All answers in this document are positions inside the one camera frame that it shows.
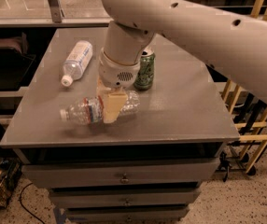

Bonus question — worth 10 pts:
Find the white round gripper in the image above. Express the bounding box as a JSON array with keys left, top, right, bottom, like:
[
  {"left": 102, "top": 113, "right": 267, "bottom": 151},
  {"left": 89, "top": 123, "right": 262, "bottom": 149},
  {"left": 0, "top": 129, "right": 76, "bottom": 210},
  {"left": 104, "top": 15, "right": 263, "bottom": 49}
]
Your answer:
[{"left": 96, "top": 49, "right": 140, "bottom": 123}]

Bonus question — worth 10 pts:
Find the clear red-label water bottle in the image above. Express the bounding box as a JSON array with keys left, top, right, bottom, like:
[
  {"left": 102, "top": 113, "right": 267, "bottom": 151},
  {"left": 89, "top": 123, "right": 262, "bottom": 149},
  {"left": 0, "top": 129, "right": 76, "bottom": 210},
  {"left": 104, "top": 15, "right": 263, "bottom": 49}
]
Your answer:
[{"left": 60, "top": 91, "right": 140, "bottom": 125}]

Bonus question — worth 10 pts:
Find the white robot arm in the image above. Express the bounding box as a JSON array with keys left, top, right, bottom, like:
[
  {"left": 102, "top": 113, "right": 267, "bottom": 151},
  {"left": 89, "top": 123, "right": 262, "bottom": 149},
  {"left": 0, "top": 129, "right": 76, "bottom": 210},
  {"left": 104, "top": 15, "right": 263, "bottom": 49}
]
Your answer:
[{"left": 99, "top": 0, "right": 267, "bottom": 104}]

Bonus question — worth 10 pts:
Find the white-label plastic water bottle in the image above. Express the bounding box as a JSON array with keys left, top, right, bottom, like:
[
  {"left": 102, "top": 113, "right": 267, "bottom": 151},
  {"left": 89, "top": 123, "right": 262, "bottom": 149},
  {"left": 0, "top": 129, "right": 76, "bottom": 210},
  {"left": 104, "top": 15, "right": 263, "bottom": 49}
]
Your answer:
[{"left": 61, "top": 40, "right": 93, "bottom": 87}]

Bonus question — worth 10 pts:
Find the green soda can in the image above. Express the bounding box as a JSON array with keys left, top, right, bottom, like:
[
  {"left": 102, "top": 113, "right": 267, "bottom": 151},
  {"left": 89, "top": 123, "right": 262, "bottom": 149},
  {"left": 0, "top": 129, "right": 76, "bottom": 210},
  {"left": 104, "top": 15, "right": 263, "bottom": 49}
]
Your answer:
[{"left": 133, "top": 47, "right": 155, "bottom": 91}]

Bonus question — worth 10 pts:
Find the grey drawer cabinet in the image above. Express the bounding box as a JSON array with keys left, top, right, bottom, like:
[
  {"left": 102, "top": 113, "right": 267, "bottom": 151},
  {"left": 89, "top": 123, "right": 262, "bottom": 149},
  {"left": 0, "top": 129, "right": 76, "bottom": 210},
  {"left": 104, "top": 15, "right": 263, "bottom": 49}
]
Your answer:
[{"left": 1, "top": 28, "right": 238, "bottom": 212}]

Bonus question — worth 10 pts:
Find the top grey drawer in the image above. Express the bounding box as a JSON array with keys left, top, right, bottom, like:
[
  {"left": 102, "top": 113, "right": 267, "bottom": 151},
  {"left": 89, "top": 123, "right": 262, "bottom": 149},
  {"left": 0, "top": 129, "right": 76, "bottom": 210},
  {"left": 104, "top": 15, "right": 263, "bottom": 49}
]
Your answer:
[{"left": 22, "top": 158, "right": 219, "bottom": 189}]

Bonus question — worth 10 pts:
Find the grey drawer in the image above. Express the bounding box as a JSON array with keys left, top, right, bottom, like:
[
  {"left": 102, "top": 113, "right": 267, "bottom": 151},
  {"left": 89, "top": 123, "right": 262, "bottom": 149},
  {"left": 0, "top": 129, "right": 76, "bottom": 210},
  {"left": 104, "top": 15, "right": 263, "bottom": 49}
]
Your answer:
[
  {"left": 50, "top": 189, "right": 200, "bottom": 208},
  {"left": 66, "top": 206, "right": 189, "bottom": 223},
  {"left": 22, "top": 158, "right": 219, "bottom": 189}
]

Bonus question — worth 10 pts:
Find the dark chair at left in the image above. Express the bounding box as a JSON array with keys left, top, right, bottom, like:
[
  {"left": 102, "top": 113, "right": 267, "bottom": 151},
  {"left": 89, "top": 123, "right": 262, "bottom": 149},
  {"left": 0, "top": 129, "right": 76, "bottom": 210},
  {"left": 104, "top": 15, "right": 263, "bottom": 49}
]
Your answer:
[{"left": 0, "top": 33, "right": 35, "bottom": 91}]

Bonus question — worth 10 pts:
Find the middle grey drawer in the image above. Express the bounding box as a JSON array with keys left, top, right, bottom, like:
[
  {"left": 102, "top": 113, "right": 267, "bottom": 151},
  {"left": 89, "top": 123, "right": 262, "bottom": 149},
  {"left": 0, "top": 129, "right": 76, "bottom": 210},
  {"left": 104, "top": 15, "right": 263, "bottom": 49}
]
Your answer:
[{"left": 50, "top": 189, "right": 200, "bottom": 208}]

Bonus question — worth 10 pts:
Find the bottom grey drawer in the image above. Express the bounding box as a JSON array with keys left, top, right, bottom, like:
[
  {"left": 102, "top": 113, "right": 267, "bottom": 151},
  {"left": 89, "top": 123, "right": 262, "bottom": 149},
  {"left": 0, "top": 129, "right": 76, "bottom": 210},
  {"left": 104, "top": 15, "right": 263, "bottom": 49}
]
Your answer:
[{"left": 66, "top": 206, "right": 189, "bottom": 223}]

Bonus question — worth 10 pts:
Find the yellow wooden rack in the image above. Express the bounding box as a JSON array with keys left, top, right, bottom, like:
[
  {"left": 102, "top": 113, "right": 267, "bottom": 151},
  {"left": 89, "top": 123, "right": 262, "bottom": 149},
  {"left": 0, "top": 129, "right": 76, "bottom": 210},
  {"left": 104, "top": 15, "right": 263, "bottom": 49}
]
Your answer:
[{"left": 218, "top": 0, "right": 267, "bottom": 182}]

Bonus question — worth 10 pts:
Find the black floor cable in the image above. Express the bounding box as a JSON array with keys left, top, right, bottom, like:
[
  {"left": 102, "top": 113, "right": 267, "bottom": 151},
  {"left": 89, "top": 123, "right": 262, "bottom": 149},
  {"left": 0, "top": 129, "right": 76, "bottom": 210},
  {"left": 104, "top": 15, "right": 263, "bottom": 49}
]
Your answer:
[{"left": 18, "top": 181, "right": 46, "bottom": 224}]

